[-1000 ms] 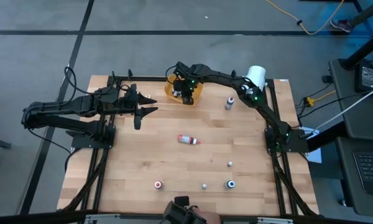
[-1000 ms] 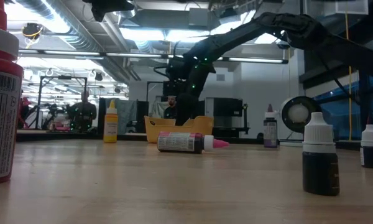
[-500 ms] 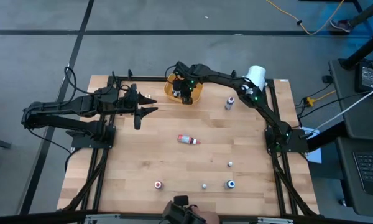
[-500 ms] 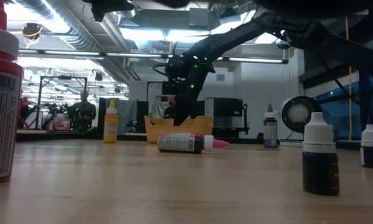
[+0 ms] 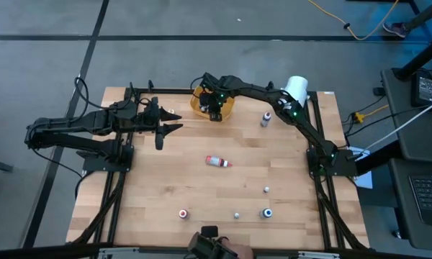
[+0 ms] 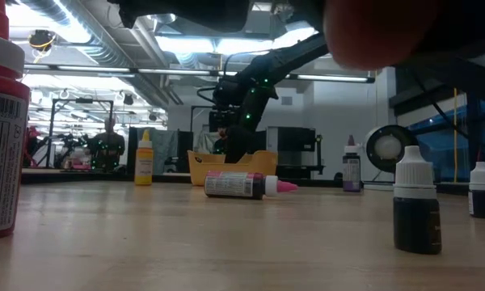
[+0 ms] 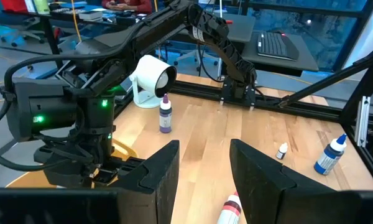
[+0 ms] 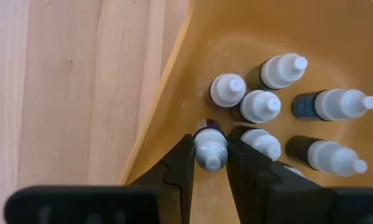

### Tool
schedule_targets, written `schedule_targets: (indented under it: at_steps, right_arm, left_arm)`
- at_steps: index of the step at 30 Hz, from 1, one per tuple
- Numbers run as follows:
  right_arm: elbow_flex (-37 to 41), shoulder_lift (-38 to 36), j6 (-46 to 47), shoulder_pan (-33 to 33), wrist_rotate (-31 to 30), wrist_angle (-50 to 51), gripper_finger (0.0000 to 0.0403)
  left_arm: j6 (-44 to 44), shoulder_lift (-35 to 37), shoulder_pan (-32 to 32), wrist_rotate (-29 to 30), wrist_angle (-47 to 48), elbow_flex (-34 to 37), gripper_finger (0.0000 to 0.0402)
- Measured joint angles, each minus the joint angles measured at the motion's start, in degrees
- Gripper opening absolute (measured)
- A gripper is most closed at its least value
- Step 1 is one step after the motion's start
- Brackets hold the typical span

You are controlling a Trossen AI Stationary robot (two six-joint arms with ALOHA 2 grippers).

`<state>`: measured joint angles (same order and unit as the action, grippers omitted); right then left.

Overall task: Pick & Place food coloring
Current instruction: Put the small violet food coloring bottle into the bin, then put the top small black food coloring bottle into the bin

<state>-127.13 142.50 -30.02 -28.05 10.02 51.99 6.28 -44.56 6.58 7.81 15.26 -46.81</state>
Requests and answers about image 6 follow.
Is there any yellow plastic bin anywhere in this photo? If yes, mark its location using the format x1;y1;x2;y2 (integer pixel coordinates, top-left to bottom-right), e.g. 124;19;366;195
187;150;279;188

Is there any large pink food coloring bottle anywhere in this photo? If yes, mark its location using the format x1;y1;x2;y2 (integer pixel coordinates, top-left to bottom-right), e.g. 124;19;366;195
204;170;299;201

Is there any small pink dropper bottle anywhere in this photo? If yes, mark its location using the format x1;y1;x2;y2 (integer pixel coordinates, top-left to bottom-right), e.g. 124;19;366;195
323;0;444;72

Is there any large yellow food coloring bottle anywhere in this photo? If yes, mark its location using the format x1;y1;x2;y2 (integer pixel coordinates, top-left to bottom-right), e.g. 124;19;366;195
133;129;154;187

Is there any large purple food coloring bottle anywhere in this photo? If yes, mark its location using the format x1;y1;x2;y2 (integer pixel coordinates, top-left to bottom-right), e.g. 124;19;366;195
342;134;362;193

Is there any small brown dropper bottle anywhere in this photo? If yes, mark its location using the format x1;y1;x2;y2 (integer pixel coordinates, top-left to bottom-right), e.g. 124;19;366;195
392;145;443;256

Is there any large red food coloring bottle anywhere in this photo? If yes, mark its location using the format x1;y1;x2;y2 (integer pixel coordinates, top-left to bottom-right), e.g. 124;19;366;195
0;0;32;243

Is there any black and white cabinet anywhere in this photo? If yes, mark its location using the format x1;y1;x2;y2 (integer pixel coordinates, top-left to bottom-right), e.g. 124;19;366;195
266;126;317;167

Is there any ceiling light strip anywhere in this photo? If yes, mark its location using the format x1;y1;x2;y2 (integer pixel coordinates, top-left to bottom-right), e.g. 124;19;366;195
23;63;213;78
286;72;376;84

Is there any black stand pole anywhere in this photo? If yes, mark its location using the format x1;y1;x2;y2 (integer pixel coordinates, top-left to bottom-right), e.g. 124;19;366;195
314;134;323;167

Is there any grey cloth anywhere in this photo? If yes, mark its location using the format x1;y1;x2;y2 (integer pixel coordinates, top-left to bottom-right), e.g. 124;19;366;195
136;128;179;175

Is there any white spotlight lamp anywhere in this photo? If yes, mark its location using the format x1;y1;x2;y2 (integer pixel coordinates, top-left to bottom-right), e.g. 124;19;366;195
363;124;420;192

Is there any black aluminium table frame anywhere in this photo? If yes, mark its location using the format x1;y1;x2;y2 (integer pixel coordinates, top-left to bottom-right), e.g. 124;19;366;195
22;171;485;199

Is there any black metal frame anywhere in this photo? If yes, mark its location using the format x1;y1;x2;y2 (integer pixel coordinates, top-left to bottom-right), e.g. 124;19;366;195
46;98;115;167

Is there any ceiling cord reel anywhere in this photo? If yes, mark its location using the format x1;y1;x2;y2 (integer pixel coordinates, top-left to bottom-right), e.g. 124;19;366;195
27;27;57;56

